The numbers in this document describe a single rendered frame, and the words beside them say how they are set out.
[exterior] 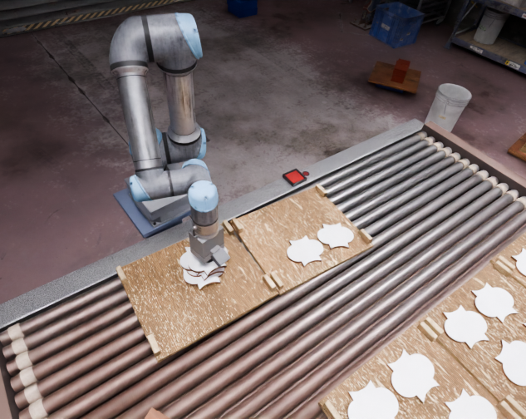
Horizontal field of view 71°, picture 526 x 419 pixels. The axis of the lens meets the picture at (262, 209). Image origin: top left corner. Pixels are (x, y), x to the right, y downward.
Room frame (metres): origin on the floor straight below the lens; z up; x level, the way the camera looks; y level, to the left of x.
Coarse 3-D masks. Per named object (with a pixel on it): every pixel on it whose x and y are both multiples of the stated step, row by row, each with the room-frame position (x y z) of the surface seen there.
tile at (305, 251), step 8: (304, 240) 0.82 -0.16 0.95; (312, 240) 0.83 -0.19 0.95; (288, 248) 0.78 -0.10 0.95; (296, 248) 0.79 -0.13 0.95; (304, 248) 0.79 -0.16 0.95; (312, 248) 0.79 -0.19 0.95; (320, 248) 0.80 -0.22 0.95; (288, 256) 0.75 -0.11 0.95; (296, 256) 0.75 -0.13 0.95; (304, 256) 0.76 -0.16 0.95; (312, 256) 0.76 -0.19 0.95; (304, 264) 0.72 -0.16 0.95
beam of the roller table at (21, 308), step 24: (360, 144) 1.48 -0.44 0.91; (384, 144) 1.49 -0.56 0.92; (312, 168) 1.26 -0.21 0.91; (336, 168) 1.28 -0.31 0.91; (264, 192) 1.08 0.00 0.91; (288, 192) 1.10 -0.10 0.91; (240, 216) 0.95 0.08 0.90; (144, 240) 0.78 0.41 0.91; (168, 240) 0.79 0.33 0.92; (96, 264) 0.66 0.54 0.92; (120, 264) 0.67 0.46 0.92; (48, 288) 0.56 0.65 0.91; (72, 288) 0.57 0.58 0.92; (0, 312) 0.47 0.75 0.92; (24, 312) 0.48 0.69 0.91
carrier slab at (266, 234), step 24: (312, 192) 1.09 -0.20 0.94; (264, 216) 0.93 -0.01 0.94; (288, 216) 0.94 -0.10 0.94; (312, 216) 0.96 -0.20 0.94; (336, 216) 0.97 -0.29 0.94; (264, 240) 0.82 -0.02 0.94; (288, 240) 0.83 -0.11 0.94; (360, 240) 0.86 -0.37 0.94; (264, 264) 0.71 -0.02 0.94; (288, 264) 0.72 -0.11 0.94; (312, 264) 0.73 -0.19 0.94; (336, 264) 0.74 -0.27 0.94; (288, 288) 0.63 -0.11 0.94
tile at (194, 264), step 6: (192, 258) 0.67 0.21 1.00; (192, 264) 0.64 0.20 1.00; (198, 264) 0.65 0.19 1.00; (204, 264) 0.65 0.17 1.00; (210, 264) 0.65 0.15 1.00; (216, 264) 0.65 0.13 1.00; (222, 264) 0.66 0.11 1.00; (192, 270) 0.63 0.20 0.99; (198, 270) 0.63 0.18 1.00; (204, 270) 0.63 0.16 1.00; (210, 270) 0.63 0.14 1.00
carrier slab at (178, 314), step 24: (144, 264) 0.67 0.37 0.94; (168, 264) 0.68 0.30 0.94; (240, 264) 0.70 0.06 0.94; (144, 288) 0.58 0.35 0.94; (168, 288) 0.59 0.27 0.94; (192, 288) 0.60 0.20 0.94; (216, 288) 0.60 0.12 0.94; (240, 288) 0.61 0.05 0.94; (264, 288) 0.62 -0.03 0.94; (144, 312) 0.50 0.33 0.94; (168, 312) 0.51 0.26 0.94; (192, 312) 0.52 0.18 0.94; (216, 312) 0.52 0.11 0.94; (240, 312) 0.53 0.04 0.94; (168, 336) 0.44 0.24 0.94; (192, 336) 0.44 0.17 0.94
